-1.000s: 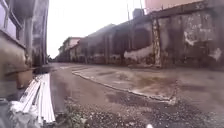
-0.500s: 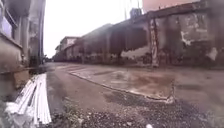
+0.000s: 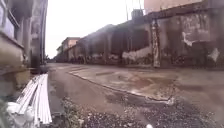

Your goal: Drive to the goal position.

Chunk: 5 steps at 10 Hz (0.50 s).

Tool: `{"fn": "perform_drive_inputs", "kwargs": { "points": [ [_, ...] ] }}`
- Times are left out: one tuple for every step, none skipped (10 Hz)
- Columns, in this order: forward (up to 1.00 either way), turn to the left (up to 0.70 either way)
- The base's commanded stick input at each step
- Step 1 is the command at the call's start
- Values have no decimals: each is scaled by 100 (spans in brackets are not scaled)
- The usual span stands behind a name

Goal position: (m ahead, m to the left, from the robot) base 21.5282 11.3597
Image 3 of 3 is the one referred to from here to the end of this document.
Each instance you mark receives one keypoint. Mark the worn brown asphalt road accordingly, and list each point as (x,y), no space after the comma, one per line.
(95,95)

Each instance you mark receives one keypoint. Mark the pale pink distant building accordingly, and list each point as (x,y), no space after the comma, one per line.
(69,43)

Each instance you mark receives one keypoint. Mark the rooftop water tank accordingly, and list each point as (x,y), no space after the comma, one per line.
(137,14)

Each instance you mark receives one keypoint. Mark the robot's own part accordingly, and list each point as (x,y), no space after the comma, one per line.
(149,126)

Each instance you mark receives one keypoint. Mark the long weathered dark building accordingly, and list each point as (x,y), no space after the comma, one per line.
(173,40)

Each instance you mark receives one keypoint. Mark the grey concrete slab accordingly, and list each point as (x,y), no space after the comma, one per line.
(140,80)

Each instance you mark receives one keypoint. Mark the bundle of white pipes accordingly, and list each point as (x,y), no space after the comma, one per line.
(36,96)

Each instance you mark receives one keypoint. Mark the grey concrete building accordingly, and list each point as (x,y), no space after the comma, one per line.
(23,36)

